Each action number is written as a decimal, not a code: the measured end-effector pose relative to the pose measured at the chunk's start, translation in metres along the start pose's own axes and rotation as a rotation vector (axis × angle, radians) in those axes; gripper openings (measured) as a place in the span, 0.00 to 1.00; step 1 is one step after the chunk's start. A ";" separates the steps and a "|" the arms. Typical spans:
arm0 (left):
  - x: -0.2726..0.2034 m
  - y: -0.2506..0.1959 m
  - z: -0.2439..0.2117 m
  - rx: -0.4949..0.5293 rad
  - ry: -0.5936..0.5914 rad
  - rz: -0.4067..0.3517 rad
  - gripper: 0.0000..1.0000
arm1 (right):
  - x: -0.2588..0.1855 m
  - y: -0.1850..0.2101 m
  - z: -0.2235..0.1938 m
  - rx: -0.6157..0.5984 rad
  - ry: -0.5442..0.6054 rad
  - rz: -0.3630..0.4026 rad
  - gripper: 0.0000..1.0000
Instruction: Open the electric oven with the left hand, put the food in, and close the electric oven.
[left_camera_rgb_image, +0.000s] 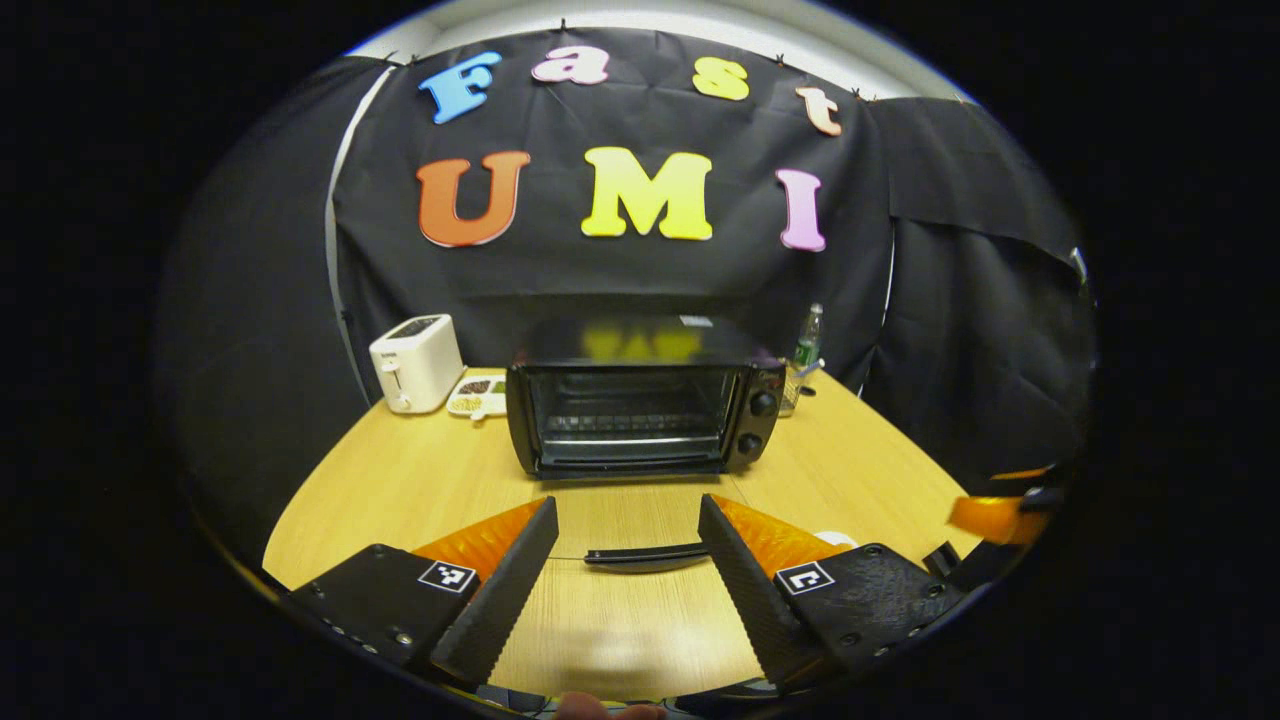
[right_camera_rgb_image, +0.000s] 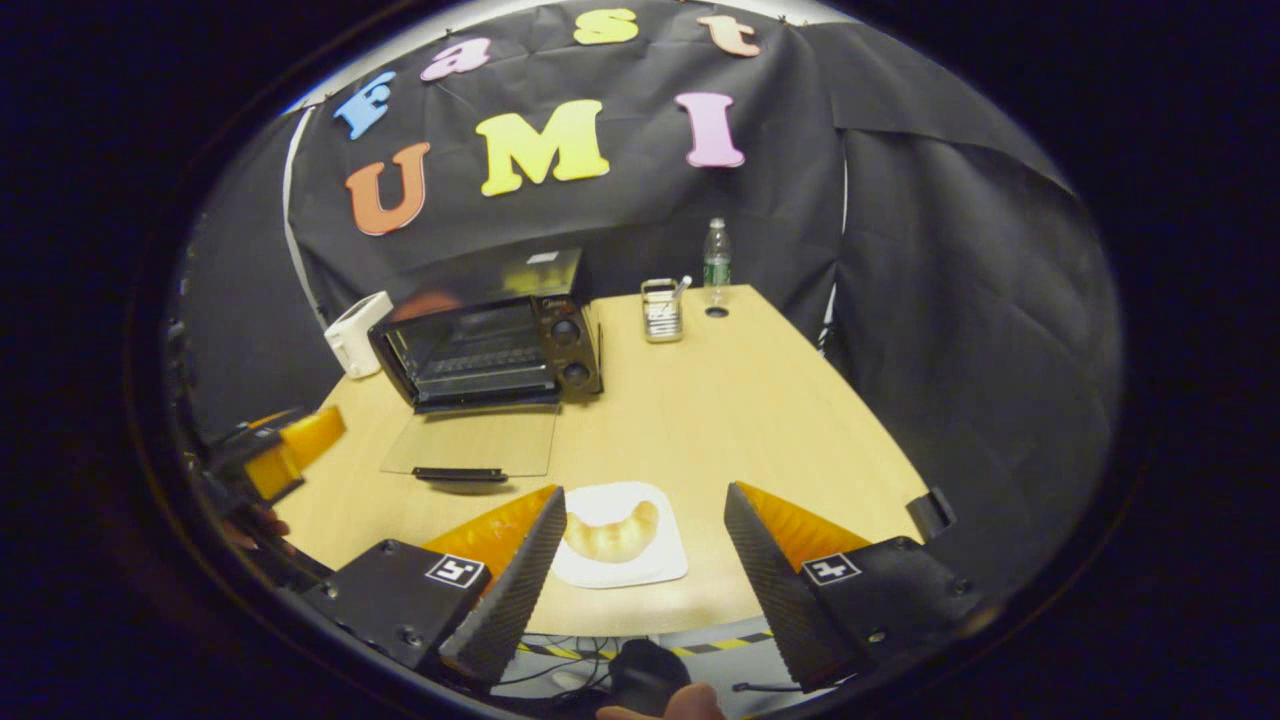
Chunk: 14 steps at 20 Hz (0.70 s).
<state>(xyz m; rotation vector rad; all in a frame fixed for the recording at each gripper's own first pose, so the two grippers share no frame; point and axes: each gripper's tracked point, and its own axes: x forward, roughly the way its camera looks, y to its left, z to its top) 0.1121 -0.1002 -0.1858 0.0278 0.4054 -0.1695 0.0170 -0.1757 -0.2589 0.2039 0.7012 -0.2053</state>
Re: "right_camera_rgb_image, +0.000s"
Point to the black backdrop cloth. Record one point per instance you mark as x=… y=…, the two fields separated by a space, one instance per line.
x=950 y=300

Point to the white toaster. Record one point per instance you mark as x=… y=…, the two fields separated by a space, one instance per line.
x=355 y=335

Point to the golden croissant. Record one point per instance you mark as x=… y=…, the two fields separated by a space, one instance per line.
x=610 y=540

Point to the yellow black hazard tape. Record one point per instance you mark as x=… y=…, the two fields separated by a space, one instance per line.
x=730 y=640

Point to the white square plate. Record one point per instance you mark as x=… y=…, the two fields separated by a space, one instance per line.
x=620 y=575

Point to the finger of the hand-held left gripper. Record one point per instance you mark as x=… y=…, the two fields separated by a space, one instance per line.
x=300 y=445
x=260 y=420

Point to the green plastic bottle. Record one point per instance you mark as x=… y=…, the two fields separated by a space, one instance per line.
x=717 y=265

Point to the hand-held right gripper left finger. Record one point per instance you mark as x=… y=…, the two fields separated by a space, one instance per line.
x=520 y=590

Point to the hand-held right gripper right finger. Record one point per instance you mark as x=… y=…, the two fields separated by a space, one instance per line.
x=770 y=590

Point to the black rounded object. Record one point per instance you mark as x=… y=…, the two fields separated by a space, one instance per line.
x=645 y=675

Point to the white pen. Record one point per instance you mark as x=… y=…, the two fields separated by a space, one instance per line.
x=682 y=287

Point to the black table clamp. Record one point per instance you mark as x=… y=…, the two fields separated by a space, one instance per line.
x=930 y=512

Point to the black electric oven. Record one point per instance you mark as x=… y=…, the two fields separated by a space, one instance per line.
x=480 y=350

